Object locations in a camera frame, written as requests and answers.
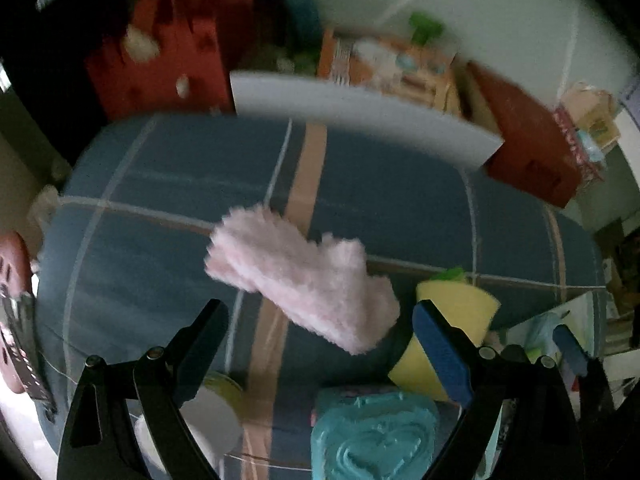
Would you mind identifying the patterned pink box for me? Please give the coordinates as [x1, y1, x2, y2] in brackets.
[551, 102, 610, 186]

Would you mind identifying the red gift box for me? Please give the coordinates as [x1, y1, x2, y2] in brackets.
[469, 61, 584, 209]

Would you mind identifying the blue plaid bed sheet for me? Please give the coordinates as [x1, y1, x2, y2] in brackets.
[35, 112, 608, 480]

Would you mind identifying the white plastic bottle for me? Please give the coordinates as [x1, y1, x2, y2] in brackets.
[134, 374, 242, 480]

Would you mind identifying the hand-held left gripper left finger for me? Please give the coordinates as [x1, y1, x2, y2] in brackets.
[56, 299, 230, 480]

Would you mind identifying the white board panel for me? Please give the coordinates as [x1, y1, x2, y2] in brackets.
[229, 70, 504, 171]

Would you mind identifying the green dumbbell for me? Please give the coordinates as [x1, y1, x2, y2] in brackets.
[407, 11, 445, 45]

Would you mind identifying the teal container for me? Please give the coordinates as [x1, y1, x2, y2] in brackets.
[286, 0, 322, 33]

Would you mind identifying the pink fluffy cloth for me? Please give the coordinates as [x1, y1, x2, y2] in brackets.
[204, 204, 402, 356]

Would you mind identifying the pale blue wipes pack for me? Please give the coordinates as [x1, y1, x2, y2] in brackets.
[575, 129, 608, 161]

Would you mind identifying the red tote bag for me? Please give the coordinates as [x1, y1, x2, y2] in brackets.
[84, 0, 253, 122]

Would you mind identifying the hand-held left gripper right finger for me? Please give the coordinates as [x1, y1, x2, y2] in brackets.
[412, 300, 586, 480]

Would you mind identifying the yellow sponge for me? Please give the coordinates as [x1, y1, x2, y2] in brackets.
[389, 267, 502, 403]

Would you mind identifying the orange toy box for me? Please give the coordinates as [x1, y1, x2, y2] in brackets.
[319, 29, 462, 113]

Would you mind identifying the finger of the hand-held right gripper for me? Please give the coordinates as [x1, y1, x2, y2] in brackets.
[552, 324, 618, 441]

